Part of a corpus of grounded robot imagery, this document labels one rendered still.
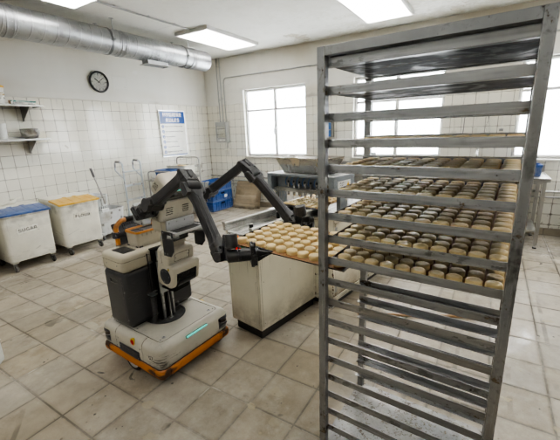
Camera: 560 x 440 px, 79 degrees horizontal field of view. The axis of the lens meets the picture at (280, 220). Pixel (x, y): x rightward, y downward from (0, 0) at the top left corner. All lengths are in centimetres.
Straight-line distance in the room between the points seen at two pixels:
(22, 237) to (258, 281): 338
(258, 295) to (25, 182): 406
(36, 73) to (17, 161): 121
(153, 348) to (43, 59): 462
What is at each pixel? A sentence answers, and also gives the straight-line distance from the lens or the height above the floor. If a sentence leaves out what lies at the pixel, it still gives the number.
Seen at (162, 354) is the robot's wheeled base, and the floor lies 24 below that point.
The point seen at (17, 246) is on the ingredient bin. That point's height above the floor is 32.
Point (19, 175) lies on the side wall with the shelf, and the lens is 577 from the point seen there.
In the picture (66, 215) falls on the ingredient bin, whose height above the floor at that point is 57.
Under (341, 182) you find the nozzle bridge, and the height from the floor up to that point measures 113.
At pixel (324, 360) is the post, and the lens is 157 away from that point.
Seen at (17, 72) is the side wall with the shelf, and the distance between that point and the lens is 590.
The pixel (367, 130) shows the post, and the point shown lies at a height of 154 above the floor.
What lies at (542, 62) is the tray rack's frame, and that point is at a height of 169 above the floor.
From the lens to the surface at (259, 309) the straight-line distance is 263.
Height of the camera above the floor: 156
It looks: 15 degrees down
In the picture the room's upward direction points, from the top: 2 degrees counter-clockwise
